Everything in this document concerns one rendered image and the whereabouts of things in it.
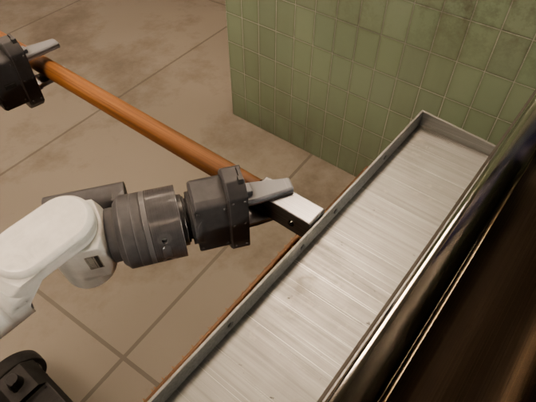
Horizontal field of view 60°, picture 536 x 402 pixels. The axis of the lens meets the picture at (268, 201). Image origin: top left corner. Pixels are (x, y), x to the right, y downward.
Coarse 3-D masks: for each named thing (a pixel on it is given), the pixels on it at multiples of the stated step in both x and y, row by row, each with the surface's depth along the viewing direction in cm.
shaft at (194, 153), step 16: (0, 32) 84; (32, 64) 78; (48, 64) 77; (64, 80) 74; (80, 80) 73; (80, 96) 73; (96, 96) 71; (112, 96) 71; (112, 112) 69; (128, 112) 68; (144, 128) 66; (160, 128) 65; (160, 144) 65; (176, 144) 63; (192, 144) 63; (192, 160) 62; (208, 160) 61; (224, 160) 61; (256, 176) 59
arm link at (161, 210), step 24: (144, 192) 53; (168, 192) 53; (192, 192) 53; (216, 192) 53; (240, 192) 52; (144, 216) 51; (168, 216) 51; (192, 216) 53; (216, 216) 53; (240, 216) 54; (168, 240) 52; (216, 240) 57; (240, 240) 58
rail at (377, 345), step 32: (512, 128) 30; (512, 160) 28; (480, 192) 26; (512, 192) 26; (448, 224) 24; (480, 224) 24; (448, 256) 23; (416, 288) 22; (448, 288) 22; (384, 320) 21; (416, 320) 21; (384, 352) 20; (416, 352) 20; (352, 384) 19; (384, 384) 19
